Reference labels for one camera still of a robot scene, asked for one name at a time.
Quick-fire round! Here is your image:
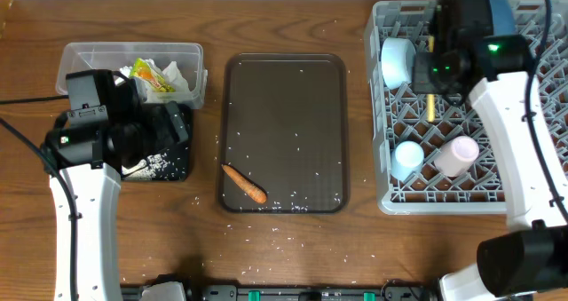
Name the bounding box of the dark blue plate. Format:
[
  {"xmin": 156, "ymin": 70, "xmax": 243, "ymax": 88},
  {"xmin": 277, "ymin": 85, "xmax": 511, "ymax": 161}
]
[{"xmin": 487, "ymin": 0, "xmax": 517, "ymax": 36}]

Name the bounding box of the white tissue paper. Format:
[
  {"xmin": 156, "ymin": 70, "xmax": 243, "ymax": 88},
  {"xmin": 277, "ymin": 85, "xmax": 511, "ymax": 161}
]
[{"xmin": 119, "ymin": 59, "xmax": 193, "ymax": 104}]

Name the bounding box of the green yellow snack wrapper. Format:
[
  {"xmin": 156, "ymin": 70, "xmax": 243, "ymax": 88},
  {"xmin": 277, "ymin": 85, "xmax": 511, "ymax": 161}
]
[{"xmin": 130, "ymin": 58, "xmax": 176, "ymax": 92}]

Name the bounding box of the yellow plastic spoon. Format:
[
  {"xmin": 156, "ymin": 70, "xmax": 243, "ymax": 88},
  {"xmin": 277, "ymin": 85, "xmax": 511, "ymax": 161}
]
[{"xmin": 426, "ymin": 36, "xmax": 436, "ymax": 123}]

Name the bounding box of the light blue rice bowl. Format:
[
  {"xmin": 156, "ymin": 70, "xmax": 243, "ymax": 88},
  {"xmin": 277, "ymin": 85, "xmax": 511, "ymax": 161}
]
[{"xmin": 381, "ymin": 37, "xmax": 416, "ymax": 90}]

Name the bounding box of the pink white cup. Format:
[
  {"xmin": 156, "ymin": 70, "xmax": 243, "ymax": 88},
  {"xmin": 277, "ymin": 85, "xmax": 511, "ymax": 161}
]
[{"xmin": 434, "ymin": 136, "xmax": 479, "ymax": 178}]

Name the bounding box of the orange carrot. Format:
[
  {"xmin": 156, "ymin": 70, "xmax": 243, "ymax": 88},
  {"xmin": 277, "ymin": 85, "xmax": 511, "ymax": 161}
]
[{"xmin": 221, "ymin": 164, "xmax": 267, "ymax": 204}]

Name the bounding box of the light blue cup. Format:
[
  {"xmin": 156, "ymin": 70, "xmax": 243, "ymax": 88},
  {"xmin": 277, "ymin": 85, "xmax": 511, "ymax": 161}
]
[{"xmin": 390, "ymin": 141, "xmax": 424, "ymax": 181}]

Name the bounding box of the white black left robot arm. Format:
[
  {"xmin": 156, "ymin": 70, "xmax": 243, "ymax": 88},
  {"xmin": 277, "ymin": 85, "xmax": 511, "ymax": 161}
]
[{"xmin": 1, "ymin": 69, "xmax": 192, "ymax": 300}]

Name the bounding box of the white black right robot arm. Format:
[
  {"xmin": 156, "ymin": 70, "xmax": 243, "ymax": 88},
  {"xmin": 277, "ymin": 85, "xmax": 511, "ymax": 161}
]
[{"xmin": 413, "ymin": 0, "xmax": 567, "ymax": 300}]

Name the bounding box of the clear plastic waste bin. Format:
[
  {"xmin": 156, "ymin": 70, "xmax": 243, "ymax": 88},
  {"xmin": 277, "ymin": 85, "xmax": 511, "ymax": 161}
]
[{"xmin": 55, "ymin": 42, "xmax": 208, "ymax": 109}]

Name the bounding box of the black rectangular tray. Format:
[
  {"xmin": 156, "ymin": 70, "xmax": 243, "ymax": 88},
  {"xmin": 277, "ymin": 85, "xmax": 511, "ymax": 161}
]
[{"xmin": 121, "ymin": 104, "xmax": 193, "ymax": 182}]

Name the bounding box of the dark brown serving tray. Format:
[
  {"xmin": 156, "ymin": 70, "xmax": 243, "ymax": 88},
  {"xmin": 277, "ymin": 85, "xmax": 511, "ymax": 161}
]
[{"xmin": 217, "ymin": 53, "xmax": 350, "ymax": 214}]

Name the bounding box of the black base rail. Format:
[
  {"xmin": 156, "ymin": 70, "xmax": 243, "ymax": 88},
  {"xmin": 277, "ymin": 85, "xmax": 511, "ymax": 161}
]
[{"xmin": 121, "ymin": 274, "xmax": 440, "ymax": 301}]

